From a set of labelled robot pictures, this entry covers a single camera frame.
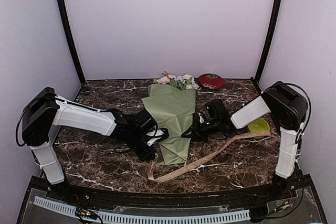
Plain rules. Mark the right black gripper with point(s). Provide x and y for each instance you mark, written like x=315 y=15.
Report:
x=198 y=135

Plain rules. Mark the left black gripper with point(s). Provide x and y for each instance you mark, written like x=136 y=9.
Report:
x=145 y=156

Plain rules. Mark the tan ribbon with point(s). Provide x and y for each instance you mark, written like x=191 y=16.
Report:
x=185 y=169

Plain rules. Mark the green and pink wrapping paper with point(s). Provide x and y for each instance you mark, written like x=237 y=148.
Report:
x=172 y=109

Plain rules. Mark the white fake flower stem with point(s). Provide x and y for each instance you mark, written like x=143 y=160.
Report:
x=186 y=81

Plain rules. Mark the pink rose fake flower stem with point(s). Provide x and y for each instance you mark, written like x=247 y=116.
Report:
x=165 y=79

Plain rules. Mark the lime green plastic bowl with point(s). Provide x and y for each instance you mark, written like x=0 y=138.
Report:
x=258 y=125

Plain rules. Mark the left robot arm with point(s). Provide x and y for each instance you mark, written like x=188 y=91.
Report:
x=47 y=109

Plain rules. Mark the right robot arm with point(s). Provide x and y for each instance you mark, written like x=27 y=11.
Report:
x=287 y=103

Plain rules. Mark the red floral plate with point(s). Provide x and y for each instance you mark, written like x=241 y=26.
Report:
x=211 y=81

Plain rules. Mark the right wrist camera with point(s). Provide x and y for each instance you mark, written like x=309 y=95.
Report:
x=201 y=118

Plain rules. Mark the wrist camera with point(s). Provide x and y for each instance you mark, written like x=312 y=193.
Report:
x=156 y=136
x=201 y=118

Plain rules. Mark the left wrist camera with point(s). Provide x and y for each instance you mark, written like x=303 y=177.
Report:
x=156 y=136

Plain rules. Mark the white slotted cable duct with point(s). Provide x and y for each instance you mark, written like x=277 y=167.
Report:
x=123 y=214

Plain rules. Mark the black front table rail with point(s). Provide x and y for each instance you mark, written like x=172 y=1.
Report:
x=254 y=196

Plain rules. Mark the right black frame post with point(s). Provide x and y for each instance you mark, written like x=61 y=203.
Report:
x=267 y=44

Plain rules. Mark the black frame post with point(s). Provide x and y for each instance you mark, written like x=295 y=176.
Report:
x=267 y=44
x=70 y=41

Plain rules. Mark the left black frame post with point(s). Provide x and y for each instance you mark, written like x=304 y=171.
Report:
x=70 y=41

